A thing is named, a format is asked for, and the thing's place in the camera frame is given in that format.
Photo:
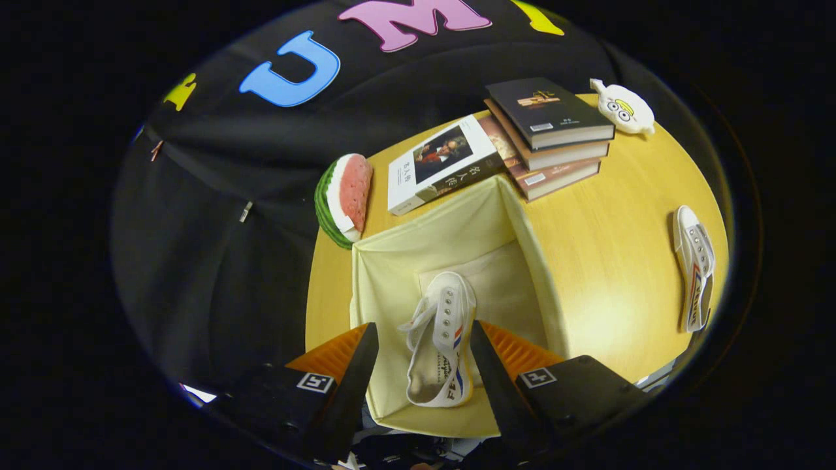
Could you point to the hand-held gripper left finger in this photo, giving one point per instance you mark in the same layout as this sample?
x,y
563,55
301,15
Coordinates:
x,y
353,391

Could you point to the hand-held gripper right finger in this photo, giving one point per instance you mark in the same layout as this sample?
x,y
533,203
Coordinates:
x,y
499,391

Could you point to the white canvas shoe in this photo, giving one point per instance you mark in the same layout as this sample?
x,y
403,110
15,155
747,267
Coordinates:
x,y
695,261
444,326

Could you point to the cream fabric storage box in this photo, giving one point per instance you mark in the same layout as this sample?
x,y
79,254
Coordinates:
x,y
405,254

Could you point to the black backdrop cloth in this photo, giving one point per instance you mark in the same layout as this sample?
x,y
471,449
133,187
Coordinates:
x,y
215,261

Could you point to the watermelon slice toy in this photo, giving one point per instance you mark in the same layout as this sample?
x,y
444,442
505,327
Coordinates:
x,y
349,196

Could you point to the reddish brown book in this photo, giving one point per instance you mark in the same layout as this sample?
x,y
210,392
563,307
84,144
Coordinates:
x,y
555,179

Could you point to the white portrait cover book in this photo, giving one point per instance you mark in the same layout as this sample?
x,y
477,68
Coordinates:
x,y
437,163

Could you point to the white plush toy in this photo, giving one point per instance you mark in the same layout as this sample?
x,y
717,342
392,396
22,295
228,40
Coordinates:
x,y
624,108

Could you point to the red clothes peg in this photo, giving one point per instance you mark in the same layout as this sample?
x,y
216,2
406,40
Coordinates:
x,y
157,151

